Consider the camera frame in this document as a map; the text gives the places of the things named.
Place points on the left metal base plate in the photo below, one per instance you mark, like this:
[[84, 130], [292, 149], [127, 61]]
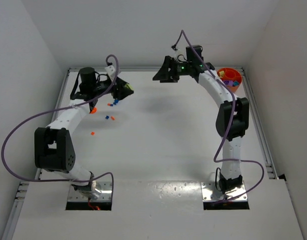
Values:
[[100, 191]]

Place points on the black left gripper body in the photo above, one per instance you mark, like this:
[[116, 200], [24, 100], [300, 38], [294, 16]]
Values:
[[119, 88]]

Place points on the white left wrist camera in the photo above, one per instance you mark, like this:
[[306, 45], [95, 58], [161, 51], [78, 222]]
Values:
[[111, 70]]

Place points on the lime green lego brick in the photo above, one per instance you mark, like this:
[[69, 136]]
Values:
[[221, 73]]

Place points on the yellow-green lego brick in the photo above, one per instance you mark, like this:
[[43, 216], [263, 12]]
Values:
[[129, 87]]

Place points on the orange round lego piece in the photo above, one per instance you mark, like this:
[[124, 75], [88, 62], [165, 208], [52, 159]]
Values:
[[93, 111]]

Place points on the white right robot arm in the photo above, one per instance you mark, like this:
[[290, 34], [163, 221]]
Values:
[[232, 119]]

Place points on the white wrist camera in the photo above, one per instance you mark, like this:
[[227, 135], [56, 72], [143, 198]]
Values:
[[179, 56], [111, 70]]

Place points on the teal lego brick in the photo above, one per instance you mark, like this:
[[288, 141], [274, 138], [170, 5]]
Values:
[[235, 84]]

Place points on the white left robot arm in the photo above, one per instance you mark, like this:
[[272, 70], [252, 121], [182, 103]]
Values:
[[53, 147]]

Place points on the orange divided round container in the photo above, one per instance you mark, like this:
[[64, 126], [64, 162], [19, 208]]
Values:
[[231, 75]]

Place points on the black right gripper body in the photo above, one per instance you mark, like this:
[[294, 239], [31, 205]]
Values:
[[170, 69]]

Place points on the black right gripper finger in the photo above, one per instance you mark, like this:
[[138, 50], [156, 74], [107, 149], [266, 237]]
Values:
[[166, 75], [168, 64]]

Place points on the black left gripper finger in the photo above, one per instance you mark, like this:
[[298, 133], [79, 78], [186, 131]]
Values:
[[121, 83], [121, 93]]

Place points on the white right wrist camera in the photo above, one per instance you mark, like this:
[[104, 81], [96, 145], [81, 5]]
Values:
[[179, 56]]

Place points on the purple lego brick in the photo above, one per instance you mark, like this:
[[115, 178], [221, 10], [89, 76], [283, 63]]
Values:
[[228, 83]]

